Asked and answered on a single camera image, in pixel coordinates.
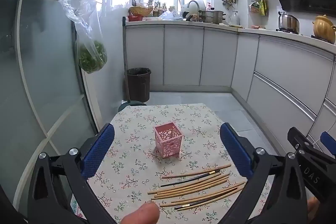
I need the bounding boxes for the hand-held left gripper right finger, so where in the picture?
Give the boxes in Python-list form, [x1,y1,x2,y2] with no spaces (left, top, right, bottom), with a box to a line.
[220,123,307,224]

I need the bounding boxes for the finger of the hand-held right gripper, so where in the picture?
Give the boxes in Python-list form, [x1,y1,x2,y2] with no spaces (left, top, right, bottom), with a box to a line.
[287,127,336,201]
[320,131,336,156]

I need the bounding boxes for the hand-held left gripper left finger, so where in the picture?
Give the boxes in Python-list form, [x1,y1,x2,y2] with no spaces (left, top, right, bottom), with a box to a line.
[28,123,116,224]

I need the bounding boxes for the pile of wooden chopsticks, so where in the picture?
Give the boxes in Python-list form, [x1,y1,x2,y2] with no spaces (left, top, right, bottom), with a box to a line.
[147,164,247,211]

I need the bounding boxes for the black chopstick with gold band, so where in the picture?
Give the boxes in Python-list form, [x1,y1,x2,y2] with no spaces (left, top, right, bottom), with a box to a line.
[174,194,223,210]
[160,170,221,187]

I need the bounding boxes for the pink lattice utensil holder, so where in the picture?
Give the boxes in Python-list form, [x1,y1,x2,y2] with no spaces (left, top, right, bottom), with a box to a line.
[153,122,183,159]

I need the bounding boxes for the person's right hand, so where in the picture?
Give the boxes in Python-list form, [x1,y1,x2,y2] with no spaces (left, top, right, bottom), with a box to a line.
[307,197,321,217]

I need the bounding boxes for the person's left hand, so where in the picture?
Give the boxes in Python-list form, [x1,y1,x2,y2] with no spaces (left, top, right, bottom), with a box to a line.
[121,200,160,224]

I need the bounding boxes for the floral tablecloth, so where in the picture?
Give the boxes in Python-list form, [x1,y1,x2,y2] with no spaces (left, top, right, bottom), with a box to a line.
[70,103,272,224]

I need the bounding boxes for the dark green round object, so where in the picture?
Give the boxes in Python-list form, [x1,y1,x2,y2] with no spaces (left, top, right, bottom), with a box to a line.
[118,100,147,112]

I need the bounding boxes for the brown trash bin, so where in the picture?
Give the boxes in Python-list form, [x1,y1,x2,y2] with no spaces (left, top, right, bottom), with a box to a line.
[127,67,152,103]

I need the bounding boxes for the frosted glass door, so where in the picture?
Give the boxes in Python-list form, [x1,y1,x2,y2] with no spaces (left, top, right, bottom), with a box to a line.
[0,0,126,214]

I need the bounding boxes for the white kitchen cabinets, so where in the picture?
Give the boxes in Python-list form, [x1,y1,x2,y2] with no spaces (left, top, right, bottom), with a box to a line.
[125,20,336,143]

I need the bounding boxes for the clear plastic bag of greens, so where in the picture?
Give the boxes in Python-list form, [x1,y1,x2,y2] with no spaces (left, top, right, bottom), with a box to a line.
[58,0,108,75]

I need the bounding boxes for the yellow clay pot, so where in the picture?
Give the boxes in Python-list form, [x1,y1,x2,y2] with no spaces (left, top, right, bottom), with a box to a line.
[312,14,336,45]

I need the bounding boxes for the steel cooking pot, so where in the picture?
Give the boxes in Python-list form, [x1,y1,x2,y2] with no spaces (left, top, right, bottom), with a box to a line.
[278,11,300,34]

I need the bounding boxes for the steel steamer pot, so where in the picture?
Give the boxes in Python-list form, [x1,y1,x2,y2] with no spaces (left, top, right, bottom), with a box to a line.
[200,10,227,24]

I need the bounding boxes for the wicker basket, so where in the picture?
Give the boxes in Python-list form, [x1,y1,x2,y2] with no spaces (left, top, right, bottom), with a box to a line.
[129,6,154,17]

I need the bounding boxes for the crumpled clear plastic bag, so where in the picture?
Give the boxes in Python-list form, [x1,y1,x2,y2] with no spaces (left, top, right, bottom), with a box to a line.
[159,10,182,21]

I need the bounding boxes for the steel faucet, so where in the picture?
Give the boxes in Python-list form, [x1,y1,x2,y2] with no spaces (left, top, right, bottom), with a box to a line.
[187,0,200,17]

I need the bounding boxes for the row of small plants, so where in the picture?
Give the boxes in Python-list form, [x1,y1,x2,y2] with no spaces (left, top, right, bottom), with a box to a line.
[147,0,176,17]

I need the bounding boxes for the wall rack with packets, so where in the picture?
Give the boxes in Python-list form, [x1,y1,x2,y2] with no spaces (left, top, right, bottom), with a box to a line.
[248,0,269,17]

